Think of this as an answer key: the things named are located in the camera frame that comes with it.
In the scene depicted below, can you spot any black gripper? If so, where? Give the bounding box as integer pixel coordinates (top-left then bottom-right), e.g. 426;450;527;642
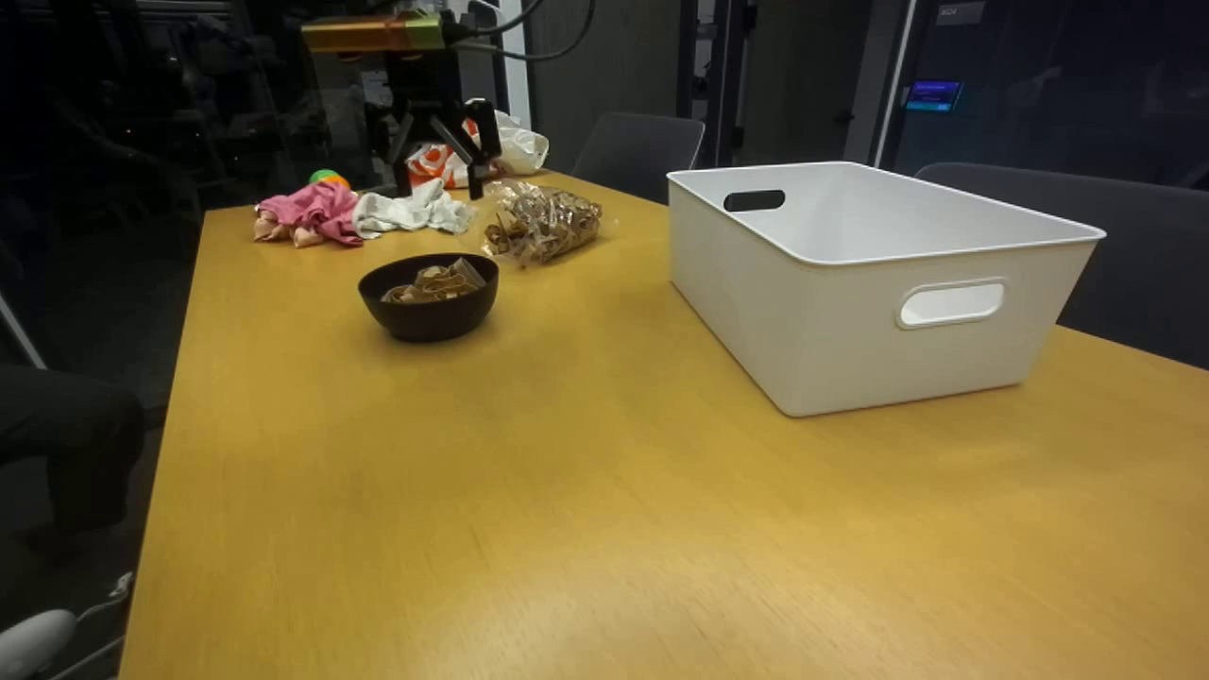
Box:
373;48;505;205

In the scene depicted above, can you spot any brown snack bag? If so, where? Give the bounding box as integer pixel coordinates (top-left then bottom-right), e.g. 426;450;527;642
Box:
480;178;605;267

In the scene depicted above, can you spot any tan rubber bands pile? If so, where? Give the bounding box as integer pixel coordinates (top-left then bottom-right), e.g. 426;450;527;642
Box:
378;257;493;310

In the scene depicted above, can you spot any black bowl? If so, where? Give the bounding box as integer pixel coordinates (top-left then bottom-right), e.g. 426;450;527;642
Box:
354;249;503;345

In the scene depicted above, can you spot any white cloth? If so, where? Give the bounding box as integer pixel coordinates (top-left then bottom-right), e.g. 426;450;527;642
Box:
352;178;475;240

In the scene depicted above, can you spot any pink cloth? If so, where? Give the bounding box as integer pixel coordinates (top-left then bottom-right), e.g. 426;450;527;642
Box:
250;181;365;249

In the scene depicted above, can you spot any grey office chair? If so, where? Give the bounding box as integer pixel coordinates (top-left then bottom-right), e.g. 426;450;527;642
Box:
572;110;709;205

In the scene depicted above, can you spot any white plastic storage bin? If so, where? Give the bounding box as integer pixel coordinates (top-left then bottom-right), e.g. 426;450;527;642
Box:
666;160;1110;418

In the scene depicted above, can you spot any blue lit screen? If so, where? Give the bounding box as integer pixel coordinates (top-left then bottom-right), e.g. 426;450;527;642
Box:
902;78;966;118

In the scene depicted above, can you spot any white rounded chair base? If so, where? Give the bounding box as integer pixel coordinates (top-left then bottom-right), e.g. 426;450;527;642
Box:
0;604;81;680

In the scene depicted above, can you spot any wide dark grey chair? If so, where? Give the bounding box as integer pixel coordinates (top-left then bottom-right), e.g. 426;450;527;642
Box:
913;160;1209;370

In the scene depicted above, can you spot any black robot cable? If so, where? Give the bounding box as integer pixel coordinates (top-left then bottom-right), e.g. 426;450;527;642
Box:
451;0;605;67

